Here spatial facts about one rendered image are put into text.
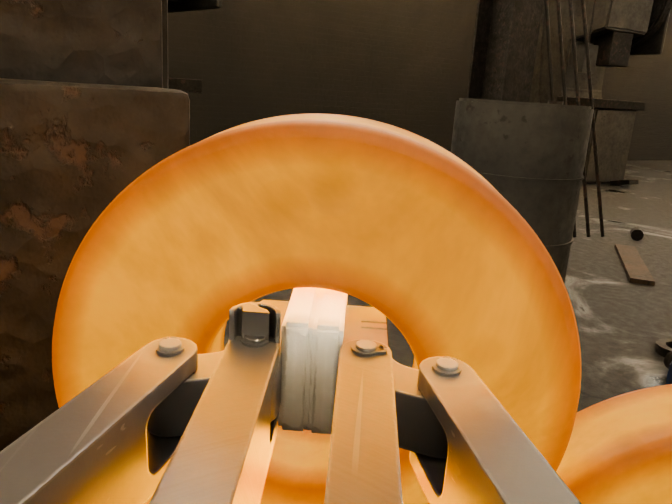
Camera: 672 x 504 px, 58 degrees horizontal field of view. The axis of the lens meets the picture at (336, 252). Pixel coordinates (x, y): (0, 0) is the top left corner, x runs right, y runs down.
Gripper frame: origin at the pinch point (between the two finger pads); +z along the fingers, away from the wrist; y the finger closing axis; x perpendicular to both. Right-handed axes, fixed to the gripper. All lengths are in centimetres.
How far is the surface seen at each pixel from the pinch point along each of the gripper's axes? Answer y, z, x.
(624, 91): 436, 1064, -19
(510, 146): 61, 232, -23
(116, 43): -15.7, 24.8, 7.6
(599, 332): 102, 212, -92
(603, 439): 8.8, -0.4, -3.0
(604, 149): 284, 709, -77
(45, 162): -17.0, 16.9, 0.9
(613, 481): 8.8, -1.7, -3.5
